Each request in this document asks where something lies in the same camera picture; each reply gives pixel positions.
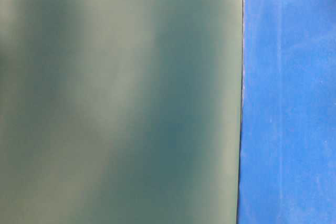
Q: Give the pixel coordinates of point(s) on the blue table cloth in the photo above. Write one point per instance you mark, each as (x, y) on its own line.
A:
(287, 149)

